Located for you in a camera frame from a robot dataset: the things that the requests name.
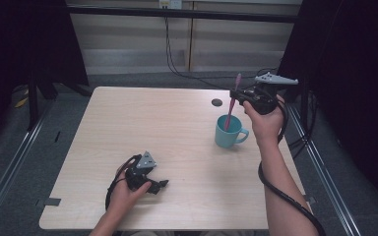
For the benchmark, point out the metal floor rail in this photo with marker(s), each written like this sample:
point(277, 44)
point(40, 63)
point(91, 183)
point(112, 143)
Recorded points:
point(11, 170)
point(328, 190)

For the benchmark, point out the black metal stand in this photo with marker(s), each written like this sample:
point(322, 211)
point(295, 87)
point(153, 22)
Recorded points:
point(32, 101)

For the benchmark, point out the small black tape strip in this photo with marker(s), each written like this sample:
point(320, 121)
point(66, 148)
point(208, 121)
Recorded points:
point(57, 136)

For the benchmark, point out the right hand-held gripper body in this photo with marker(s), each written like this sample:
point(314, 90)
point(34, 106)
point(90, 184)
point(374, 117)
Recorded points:
point(264, 96)

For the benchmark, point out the teal cup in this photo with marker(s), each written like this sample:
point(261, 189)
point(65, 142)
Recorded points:
point(228, 134)

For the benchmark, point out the white wall outlet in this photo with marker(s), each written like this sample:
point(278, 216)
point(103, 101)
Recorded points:
point(170, 3)

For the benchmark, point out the person's right hand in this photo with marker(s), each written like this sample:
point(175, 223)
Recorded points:
point(266, 123)

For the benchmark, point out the grey tape piece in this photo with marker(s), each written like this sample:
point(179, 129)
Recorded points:
point(52, 201)
point(310, 199)

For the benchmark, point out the black curtain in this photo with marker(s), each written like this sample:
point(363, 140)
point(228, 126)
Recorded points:
point(351, 82)
point(19, 49)

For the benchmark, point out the black horizontal bar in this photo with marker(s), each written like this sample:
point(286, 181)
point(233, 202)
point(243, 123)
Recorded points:
point(183, 14)

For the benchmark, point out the person's left hand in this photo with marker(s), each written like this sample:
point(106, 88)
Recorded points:
point(124, 195)

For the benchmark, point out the yellow floor marker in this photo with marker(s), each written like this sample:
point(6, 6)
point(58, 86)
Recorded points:
point(21, 102)

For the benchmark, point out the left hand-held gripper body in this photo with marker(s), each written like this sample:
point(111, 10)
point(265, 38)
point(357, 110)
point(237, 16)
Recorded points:
point(141, 172)

